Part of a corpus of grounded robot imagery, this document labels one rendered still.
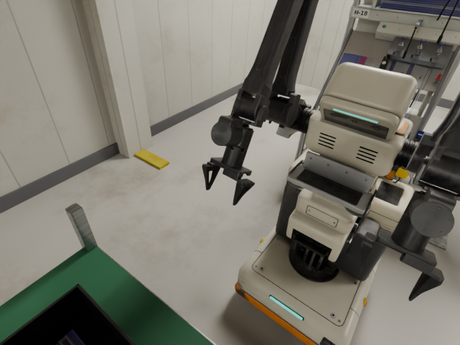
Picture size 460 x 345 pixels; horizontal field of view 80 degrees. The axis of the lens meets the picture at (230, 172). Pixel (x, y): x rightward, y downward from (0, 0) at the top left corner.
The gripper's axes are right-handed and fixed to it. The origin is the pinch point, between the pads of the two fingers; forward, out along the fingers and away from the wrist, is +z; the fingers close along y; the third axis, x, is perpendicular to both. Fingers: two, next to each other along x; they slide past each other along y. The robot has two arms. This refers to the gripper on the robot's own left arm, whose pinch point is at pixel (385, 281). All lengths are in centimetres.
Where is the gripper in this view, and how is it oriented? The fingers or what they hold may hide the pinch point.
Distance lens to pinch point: 68.6
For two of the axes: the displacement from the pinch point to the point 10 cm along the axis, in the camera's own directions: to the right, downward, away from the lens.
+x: 5.4, -0.7, 8.4
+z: -3.0, 9.2, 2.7
